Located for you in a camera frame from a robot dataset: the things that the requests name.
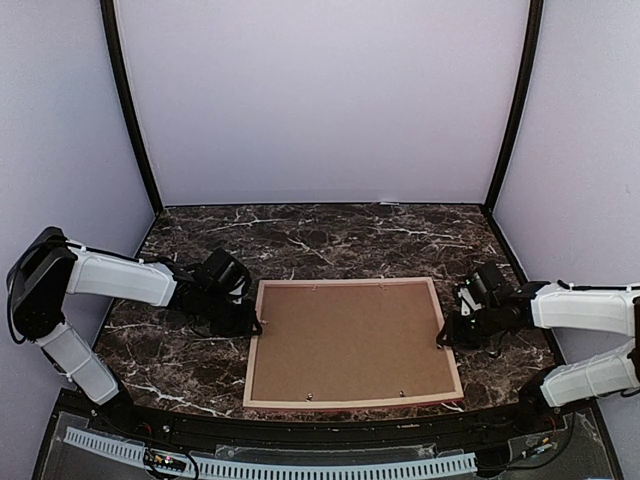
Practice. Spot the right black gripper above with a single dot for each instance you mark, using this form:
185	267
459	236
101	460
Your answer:
455	336

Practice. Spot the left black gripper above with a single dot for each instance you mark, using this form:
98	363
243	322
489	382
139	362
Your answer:
245	327

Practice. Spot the brown backing board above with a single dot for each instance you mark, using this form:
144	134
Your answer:
350	345

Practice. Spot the pink wooden picture frame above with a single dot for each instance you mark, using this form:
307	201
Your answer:
452	360

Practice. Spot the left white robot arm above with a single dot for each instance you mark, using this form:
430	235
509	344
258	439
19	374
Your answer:
54	268

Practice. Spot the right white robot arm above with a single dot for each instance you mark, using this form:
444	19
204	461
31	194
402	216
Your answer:
486	310

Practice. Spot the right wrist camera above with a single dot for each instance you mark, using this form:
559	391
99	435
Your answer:
480	289

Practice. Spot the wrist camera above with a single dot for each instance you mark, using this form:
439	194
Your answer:
480	289
223	274

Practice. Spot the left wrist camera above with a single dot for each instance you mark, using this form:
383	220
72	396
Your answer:
223	274

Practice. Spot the white slotted cable duct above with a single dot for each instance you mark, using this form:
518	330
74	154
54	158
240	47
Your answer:
169	464

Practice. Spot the black front rail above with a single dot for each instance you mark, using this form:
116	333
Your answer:
480	428

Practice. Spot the right black corner post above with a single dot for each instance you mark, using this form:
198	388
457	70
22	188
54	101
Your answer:
523	79

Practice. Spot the black corner post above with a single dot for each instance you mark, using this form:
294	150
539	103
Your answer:
126	101
523	79

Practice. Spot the left black corner post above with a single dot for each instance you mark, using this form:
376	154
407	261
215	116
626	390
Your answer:
126	101

